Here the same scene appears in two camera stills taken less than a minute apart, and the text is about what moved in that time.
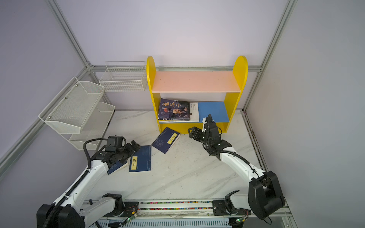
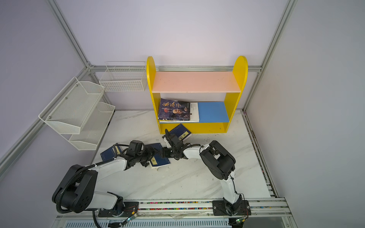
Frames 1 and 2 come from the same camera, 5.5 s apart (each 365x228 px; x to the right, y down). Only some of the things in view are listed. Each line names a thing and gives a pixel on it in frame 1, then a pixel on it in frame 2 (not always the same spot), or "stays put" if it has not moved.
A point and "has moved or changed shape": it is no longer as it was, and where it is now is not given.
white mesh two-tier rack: [77, 114] stays put
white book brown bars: [194, 115] stays put
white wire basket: [122, 76] stays put
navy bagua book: [166, 140] has moved or changed shape
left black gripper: [131, 150] → [150, 154]
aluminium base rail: [196, 214] stays put
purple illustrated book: [176, 110] stays put
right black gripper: [194, 129] → [164, 154]
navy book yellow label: [140, 160] has moved or changed shape
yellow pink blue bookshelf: [199, 82] stays put
